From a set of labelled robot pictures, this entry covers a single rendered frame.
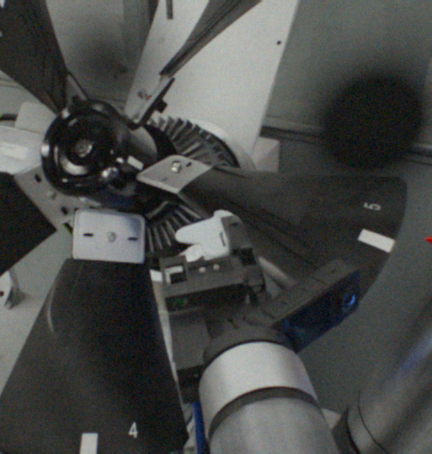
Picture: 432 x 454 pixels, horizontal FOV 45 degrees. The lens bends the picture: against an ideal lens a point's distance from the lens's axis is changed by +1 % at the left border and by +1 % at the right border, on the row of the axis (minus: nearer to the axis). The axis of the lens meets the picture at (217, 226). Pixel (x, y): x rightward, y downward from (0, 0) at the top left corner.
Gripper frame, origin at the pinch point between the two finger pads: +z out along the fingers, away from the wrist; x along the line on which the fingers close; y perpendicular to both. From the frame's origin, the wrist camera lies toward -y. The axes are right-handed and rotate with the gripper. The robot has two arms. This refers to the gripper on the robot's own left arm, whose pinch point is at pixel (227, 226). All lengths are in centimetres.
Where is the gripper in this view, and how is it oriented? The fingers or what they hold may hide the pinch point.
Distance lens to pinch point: 54.2
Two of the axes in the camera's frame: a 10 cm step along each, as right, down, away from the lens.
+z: -1.7, -5.1, 8.4
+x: 1.1, 8.4, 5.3
